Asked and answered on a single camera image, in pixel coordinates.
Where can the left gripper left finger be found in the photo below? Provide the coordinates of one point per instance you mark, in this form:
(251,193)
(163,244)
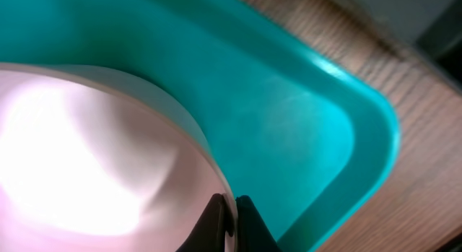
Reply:
(205,230)

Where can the large white round plate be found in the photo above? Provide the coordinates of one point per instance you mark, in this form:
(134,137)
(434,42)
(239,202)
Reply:
(96,159)

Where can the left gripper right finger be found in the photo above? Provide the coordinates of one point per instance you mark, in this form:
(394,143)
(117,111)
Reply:
(252,232)

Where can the grey plastic dish rack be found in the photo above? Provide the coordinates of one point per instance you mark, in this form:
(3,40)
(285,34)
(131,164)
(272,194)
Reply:
(429,29)

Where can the teal plastic serving tray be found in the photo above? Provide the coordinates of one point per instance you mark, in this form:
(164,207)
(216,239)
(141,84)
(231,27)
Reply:
(307,141)

